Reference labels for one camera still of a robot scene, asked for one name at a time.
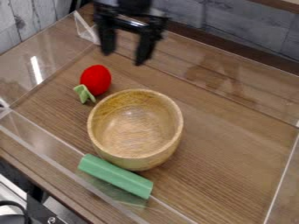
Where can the clear acrylic tray enclosure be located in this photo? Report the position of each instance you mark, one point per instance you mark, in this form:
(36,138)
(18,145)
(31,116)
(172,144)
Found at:
(234,173)

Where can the red plush fruit green leaf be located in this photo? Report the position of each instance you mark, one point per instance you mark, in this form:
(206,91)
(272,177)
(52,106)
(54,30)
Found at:
(94,83)

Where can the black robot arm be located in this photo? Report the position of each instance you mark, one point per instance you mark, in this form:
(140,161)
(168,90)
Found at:
(132,16)

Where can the clear acrylic corner bracket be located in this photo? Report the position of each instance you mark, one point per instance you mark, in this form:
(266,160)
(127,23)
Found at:
(86,31)

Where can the black metal mount bracket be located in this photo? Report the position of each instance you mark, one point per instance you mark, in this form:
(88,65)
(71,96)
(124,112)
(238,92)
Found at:
(40,214)

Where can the green rectangular block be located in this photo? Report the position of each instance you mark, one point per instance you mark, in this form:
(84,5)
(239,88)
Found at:
(116,176)

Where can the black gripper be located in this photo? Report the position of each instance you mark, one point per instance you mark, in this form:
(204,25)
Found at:
(132,16)

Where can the wooden bowl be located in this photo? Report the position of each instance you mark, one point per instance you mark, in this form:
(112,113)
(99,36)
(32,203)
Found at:
(135,128)

